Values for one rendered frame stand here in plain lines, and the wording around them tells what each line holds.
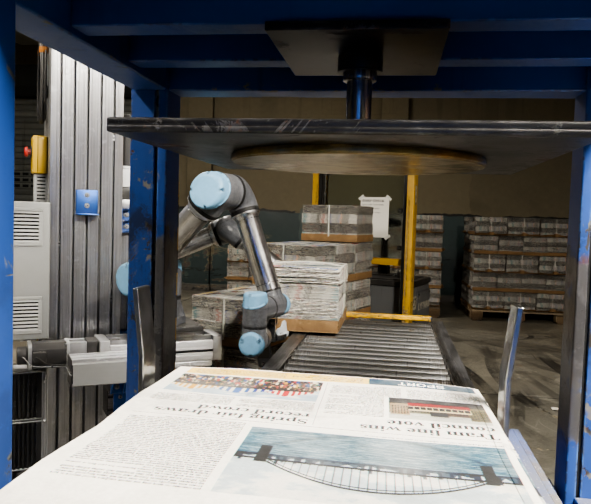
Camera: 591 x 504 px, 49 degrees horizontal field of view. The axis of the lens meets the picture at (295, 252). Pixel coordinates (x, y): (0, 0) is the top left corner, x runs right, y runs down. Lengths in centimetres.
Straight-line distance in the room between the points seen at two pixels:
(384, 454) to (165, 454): 14
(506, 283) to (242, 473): 800
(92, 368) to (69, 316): 33
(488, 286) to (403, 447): 786
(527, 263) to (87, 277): 663
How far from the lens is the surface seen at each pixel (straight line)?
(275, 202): 1003
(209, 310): 303
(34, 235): 233
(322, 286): 225
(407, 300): 438
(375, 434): 46
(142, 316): 58
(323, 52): 100
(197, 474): 39
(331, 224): 397
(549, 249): 842
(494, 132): 72
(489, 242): 826
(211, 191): 197
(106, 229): 240
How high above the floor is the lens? 120
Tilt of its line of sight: 3 degrees down
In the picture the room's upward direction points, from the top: 2 degrees clockwise
